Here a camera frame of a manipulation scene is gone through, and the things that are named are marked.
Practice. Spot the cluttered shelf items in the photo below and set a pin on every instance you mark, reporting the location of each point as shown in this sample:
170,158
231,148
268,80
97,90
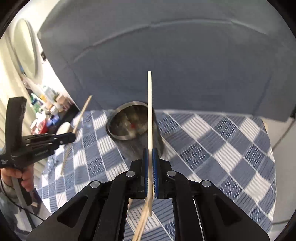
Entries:
50,108

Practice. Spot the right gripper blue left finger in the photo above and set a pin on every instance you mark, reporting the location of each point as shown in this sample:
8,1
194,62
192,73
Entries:
145,165

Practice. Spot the wooden chopstick on table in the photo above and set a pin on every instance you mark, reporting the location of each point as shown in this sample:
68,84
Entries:
146,212

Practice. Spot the black steel utensil cup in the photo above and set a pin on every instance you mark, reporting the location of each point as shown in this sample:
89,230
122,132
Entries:
128,128

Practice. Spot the grey sofa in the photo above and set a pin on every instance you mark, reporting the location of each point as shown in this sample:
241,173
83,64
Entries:
215,56

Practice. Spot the round wall mirror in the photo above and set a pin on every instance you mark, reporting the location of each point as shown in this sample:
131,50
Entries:
26,49

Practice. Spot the person's left hand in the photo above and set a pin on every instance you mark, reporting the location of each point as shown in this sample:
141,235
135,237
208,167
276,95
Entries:
27,176

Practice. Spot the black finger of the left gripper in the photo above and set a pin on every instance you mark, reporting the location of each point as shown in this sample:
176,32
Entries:
62,138

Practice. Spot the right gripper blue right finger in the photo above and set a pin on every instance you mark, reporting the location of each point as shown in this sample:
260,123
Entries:
155,163

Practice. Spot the blue white patterned tablecloth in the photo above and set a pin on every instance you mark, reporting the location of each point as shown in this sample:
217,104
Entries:
216,182

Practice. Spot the light wooden chopstick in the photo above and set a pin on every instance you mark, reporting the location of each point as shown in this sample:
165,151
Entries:
150,142

